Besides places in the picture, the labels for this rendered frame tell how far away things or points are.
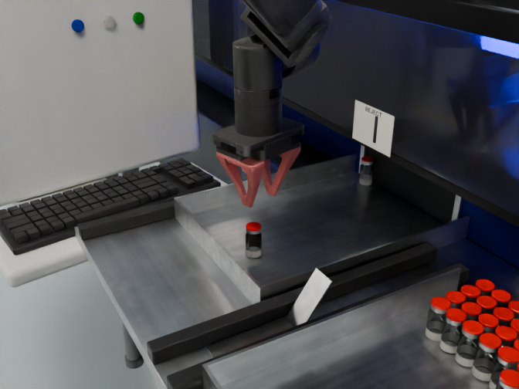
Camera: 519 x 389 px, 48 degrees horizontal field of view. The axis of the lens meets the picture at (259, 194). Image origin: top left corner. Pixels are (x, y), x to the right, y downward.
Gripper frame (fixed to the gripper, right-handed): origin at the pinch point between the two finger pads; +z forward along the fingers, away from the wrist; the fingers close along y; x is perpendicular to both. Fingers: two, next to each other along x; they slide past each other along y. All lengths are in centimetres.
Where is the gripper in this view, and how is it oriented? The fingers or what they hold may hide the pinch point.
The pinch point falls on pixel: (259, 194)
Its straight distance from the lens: 75.5
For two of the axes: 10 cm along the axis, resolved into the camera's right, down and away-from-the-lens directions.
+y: 7.1, -3.3, 6.2
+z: 0.1, 8.9, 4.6
